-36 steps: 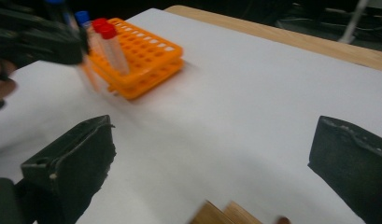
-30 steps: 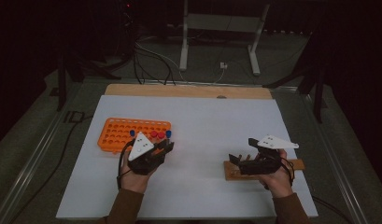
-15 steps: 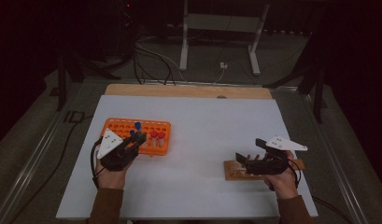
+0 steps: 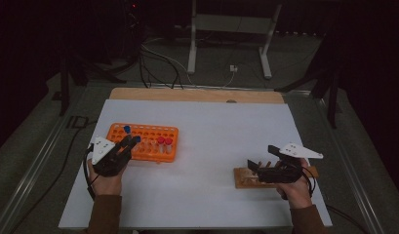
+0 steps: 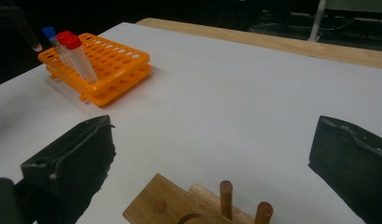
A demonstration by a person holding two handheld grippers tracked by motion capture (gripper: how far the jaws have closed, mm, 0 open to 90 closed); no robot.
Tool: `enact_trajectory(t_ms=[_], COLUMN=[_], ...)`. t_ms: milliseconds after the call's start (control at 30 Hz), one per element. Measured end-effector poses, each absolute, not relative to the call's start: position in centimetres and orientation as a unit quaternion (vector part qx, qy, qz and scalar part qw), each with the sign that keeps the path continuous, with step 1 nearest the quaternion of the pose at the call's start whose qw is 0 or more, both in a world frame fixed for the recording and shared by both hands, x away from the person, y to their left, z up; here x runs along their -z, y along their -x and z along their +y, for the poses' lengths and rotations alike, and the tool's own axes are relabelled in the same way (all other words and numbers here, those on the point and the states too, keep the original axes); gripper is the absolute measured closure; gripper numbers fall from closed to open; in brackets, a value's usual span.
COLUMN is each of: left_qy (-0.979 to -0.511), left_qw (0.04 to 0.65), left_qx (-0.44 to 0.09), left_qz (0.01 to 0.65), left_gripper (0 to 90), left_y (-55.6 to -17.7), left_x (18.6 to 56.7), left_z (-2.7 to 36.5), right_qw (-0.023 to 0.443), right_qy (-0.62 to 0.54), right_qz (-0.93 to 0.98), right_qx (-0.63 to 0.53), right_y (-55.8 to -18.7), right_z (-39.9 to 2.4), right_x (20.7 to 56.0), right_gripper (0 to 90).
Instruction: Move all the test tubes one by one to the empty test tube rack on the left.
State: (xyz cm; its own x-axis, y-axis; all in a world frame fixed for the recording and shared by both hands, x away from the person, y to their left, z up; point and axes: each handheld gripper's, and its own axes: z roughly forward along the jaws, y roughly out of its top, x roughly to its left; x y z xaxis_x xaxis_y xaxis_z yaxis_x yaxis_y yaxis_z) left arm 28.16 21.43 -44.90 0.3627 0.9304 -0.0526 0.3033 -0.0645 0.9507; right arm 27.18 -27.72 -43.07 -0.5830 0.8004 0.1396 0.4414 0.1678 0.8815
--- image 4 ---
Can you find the white plug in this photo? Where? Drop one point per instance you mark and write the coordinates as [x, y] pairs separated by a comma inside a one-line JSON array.
[[233, 68]]

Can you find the black tripod stand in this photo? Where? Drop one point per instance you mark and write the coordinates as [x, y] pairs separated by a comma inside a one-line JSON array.
[[64, 94], [333, 104]]

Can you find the dark equipment rack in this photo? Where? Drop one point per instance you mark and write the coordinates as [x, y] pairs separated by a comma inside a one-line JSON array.
[[133, 19]]

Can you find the metal floor rail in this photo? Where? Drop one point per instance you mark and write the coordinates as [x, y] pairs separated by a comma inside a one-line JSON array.
[[347, 162], [32, 170]]

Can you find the orange plastic tube rack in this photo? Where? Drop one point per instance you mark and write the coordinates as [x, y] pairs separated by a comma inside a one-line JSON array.
[[151, 133]]

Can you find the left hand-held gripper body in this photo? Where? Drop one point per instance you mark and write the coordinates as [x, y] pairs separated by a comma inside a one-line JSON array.
[[109, 164]]

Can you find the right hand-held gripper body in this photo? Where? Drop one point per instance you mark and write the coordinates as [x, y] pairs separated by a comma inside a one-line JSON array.
[[278, 174]]

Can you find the red-capped test tube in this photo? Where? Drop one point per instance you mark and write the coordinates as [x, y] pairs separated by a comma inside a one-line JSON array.
[[168, 142], [161, 141]]

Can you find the person's right hand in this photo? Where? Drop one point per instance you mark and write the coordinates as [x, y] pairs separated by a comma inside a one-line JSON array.
[[296, 195]]

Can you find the white table sheet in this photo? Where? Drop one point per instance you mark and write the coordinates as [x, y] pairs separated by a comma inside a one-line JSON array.
[[203, 130]]

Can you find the blue-capped test tube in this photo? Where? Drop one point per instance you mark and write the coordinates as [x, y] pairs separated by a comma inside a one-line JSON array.
[[136, 139], [127, 129]]

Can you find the wooden tube rack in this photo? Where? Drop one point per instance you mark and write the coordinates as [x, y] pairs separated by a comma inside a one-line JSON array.
[[244, 182]]

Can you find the person's left hand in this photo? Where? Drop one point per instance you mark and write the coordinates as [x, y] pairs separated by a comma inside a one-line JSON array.
[[106, 185]]

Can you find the grey metal stand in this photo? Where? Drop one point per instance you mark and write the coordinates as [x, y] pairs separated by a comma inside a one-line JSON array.
[[231, 23]]

